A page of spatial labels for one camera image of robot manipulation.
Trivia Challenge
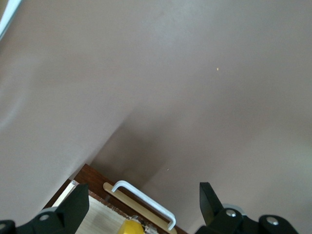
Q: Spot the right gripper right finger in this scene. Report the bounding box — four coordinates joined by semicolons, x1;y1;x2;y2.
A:
196;182;298;234

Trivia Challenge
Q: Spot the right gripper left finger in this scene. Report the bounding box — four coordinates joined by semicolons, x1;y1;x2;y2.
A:
0;184;90;234

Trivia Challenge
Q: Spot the yellow wooden block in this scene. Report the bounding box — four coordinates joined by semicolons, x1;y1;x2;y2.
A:
118;219;144;234

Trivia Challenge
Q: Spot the wooden drawer with white handle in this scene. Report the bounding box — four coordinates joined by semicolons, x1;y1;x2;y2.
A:
42;163;192;234

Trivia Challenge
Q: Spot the brown table cover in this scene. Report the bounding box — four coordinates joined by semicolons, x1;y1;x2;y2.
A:
0;0;312;234

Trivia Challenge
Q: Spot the white table edge rail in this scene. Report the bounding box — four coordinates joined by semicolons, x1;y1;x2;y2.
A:
0;0;24;41

